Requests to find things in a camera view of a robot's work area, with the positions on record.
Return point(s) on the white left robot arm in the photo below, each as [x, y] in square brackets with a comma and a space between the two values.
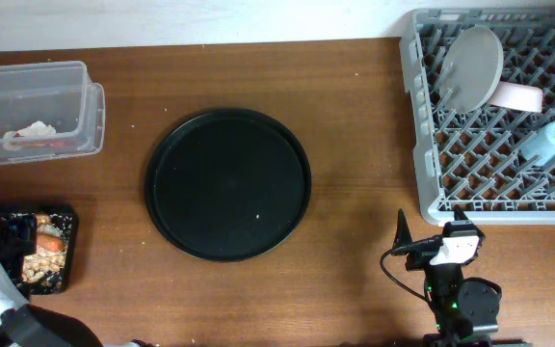
[25, 324]

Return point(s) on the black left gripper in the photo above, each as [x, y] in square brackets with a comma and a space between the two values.
[26, 228]

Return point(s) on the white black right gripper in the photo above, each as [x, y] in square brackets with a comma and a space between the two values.
[402, 236]

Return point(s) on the round black tray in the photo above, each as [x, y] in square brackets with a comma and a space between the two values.
[228, 185]

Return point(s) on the white tissue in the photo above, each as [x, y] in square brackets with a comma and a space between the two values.
[36, 129]

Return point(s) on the black rectangular food-waste tray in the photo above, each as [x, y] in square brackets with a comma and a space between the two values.
[33, 210]

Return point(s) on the grey dishwasher rack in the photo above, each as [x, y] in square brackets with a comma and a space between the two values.
[473, 160]

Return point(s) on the brown food scrap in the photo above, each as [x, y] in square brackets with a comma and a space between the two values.
[43, 220]

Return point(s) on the red snack wrapper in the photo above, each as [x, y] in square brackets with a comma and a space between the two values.
[40, 143]

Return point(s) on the clear plastic bin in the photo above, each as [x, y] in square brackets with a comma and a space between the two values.
[60, 94]

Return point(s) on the light blue cup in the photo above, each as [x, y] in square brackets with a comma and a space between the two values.
[542, 146]

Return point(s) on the pink bowl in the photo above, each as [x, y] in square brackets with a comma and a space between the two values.
[517, 97]

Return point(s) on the orange carrot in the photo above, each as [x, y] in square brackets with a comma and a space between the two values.
[50, 243]

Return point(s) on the grey plate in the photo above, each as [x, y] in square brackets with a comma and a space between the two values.
[474, 64]

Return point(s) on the rice and nutshell scraps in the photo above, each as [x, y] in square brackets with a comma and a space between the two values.
[46, 273]

